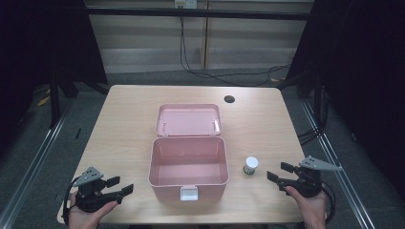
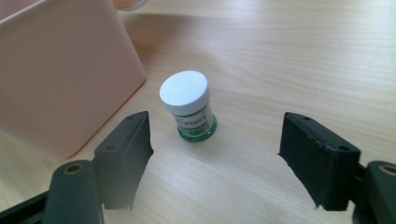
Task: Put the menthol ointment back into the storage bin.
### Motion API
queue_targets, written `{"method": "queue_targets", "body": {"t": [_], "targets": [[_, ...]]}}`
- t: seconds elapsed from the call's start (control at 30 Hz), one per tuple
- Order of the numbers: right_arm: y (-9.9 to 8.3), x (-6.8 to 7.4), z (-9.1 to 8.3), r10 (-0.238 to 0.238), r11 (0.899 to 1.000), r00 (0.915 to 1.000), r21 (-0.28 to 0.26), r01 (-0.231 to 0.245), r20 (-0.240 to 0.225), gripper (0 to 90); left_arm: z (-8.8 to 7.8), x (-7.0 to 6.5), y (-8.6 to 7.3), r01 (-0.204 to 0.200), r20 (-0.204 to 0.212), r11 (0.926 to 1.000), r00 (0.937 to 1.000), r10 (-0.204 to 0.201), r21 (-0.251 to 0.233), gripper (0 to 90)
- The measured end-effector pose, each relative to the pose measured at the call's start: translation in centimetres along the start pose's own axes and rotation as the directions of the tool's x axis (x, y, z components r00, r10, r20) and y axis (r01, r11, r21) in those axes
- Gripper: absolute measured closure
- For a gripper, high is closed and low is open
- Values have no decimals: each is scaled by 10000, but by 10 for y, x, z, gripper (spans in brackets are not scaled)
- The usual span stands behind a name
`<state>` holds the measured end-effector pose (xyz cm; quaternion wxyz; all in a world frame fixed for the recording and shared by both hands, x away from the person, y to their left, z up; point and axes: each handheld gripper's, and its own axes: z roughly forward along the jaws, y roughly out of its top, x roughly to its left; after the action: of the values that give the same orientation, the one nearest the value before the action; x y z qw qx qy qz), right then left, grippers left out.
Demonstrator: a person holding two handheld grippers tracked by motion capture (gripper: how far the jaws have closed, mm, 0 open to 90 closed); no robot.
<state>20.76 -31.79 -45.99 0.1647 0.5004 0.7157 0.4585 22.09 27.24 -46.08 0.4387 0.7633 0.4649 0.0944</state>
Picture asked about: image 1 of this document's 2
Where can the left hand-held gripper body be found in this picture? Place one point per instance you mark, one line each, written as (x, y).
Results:
(90, 195)

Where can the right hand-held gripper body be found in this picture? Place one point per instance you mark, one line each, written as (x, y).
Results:
(307, 184)

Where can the white bottle with green label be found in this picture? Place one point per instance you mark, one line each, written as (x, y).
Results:
(251, 165)

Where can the pink plastic storage box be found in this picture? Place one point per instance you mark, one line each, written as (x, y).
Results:
(188, 159)

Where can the person's left hand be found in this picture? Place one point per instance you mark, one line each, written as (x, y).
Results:
(83, 218)

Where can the person's right hand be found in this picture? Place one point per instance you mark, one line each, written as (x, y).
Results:
(310, 208)

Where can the black metal stand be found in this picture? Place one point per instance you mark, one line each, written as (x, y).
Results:
(313, 92)
(54, 101)

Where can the round black table grommet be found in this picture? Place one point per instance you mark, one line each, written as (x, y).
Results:
(229, 99)

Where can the yellow tape strip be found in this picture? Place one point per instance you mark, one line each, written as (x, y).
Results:
(43, 101)

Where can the black curtain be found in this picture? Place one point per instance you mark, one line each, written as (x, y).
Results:
(38, 47)
(366, 79)

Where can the aluminium floor rail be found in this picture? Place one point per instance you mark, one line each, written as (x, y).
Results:
(337, 171)
(30, 173)

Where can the black horizontal frame bar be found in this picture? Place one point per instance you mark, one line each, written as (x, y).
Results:
(197, 13)

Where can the white wall socket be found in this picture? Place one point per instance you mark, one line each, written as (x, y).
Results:
(185, 3)

